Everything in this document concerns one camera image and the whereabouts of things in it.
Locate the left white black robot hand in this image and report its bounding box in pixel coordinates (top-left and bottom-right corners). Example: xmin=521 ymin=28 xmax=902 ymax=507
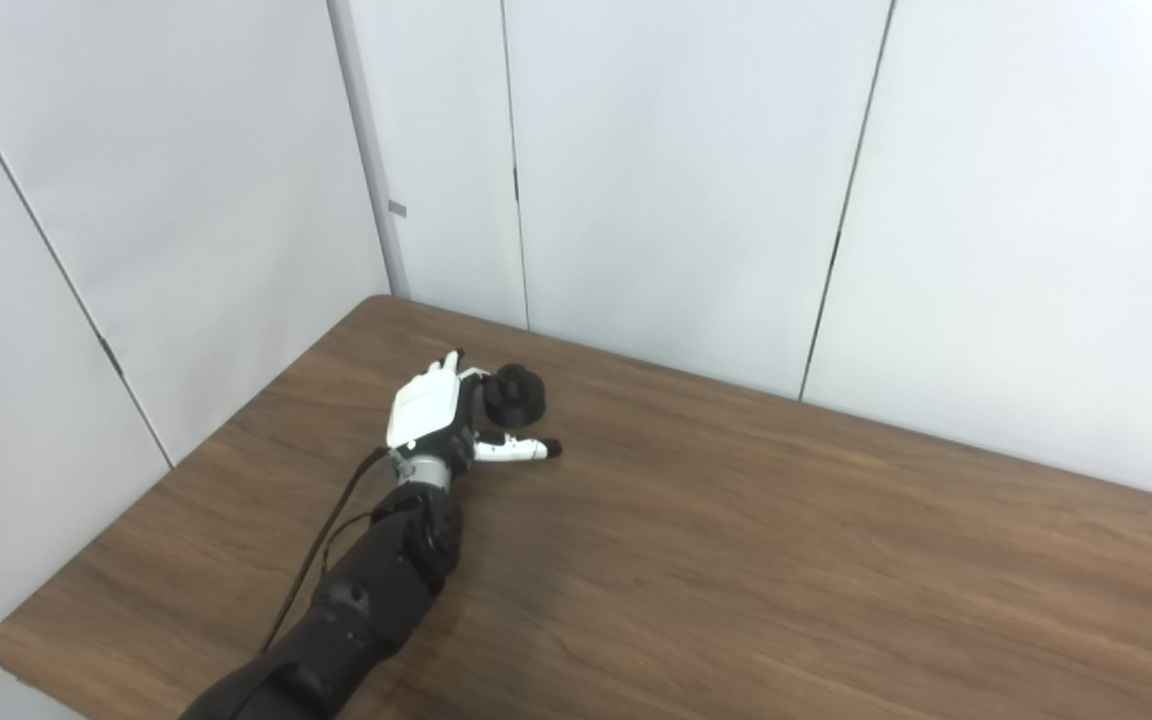
xmin=385 ymin=349 xmax=564 ymax=471

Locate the round black part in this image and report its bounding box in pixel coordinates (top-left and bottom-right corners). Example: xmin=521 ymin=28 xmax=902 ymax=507
xmin=481 ymin=363 xmax=547 ymax=429

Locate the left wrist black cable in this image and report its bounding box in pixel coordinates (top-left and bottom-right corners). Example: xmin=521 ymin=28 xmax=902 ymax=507
xmin=261 ymin=447 xmax=392 ymax=651

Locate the grey wall corner trim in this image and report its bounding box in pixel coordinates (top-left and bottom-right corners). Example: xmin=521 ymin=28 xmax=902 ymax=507
xmin=328 ymin=0 xmax=409 ymax=298

